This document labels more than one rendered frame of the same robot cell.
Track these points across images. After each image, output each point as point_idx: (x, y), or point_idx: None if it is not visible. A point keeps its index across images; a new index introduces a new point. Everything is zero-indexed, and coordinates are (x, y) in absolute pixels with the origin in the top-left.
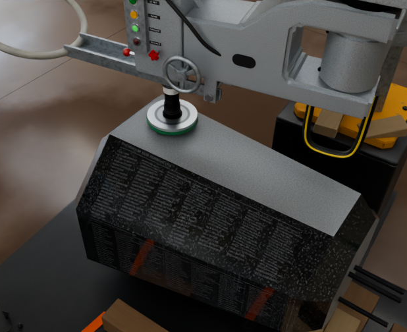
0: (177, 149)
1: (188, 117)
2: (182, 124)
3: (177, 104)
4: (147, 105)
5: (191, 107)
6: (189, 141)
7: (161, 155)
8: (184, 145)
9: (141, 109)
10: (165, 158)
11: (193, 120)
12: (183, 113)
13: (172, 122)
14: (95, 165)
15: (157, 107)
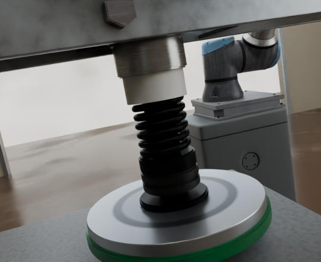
0: (85, 225)
1: (120, 218)
2: (110, 204)
3: (139, 152)
4: (319, 215)
5: (156, 236)
6: (78, 250)
7: None
8: (82, 237)
9: (300, 205)
10: (89, 209)
11: (92, 223)
12: (149, 213)
13: (137, 192)
14: None
15: (229, 182)
